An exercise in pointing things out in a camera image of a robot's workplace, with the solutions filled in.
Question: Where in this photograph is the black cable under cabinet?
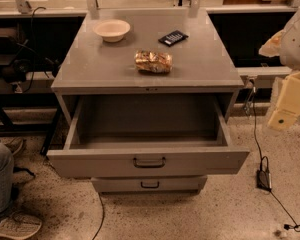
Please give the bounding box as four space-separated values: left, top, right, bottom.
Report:
91 193 106 240

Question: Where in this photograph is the black power adapter on floor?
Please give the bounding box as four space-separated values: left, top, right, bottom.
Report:
256 170 272 192

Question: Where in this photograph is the grey bottom drawer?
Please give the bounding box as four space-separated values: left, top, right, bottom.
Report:
91 176 207 193

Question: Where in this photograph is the person leg in jeans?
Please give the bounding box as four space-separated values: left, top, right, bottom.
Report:
0 142 14 222

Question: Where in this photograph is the grey metal drawer cabinet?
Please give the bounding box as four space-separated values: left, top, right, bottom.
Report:
48 8 249 192

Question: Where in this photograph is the white paper bowl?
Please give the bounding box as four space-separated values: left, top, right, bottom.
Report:
93 19 130 43

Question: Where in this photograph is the dark machine on left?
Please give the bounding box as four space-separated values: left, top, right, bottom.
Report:
0 25 60 93

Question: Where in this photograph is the crinkled gold snack bag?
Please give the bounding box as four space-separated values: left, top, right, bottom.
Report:
134 50 173 74

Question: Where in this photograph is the grey top drawer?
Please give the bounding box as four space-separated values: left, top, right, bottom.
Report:
48 94 249 178

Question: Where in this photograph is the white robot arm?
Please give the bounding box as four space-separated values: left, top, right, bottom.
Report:
259 7 300 131

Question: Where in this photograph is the grey drawer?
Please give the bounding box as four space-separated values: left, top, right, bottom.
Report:
91 176 207 193
48 94 249 178

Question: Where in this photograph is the black calculator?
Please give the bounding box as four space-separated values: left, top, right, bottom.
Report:
158 30 188 47

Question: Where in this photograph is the black floor cable right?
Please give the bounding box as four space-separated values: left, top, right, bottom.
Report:
250 80 300 233

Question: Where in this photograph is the grey sneaker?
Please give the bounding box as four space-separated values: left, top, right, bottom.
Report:
0 212 42 240

